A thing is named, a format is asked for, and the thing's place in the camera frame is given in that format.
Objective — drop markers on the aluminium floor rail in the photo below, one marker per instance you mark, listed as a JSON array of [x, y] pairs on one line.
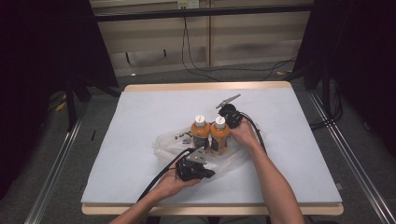
[[358, 168], [53, 174]]

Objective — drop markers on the white work board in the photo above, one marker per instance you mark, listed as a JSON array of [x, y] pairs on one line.
[[218, 85]]

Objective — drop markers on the black curtain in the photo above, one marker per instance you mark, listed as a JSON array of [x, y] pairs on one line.
[[37, 62], [361, 62]]

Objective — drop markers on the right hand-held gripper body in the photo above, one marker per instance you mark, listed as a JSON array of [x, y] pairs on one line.
[[233, 116]]

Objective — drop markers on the person's right hand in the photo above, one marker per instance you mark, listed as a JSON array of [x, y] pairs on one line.
[[244, 135]]

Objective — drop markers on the translucent plastic bag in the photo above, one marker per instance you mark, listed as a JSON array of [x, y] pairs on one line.
[[166, 146]]

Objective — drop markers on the yellow floor tape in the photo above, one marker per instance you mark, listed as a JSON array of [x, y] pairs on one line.
[[61, 106]]

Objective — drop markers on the white wall outlet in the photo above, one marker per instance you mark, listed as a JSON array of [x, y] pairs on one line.
[[188, 3]]

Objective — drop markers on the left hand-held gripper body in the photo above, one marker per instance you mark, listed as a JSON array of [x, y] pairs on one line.
[[190, 169]]

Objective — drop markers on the black horizontal bar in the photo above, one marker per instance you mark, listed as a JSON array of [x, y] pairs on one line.
[[202, 13]]

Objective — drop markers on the white table cover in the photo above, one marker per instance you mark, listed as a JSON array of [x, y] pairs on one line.
[[295, 140]]

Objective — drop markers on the orange juice bottle white cap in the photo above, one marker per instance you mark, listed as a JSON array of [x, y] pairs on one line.
[[200, 133], [219, 137]]

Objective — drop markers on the person's left hand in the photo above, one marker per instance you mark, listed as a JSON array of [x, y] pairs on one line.
[[169, 186]]

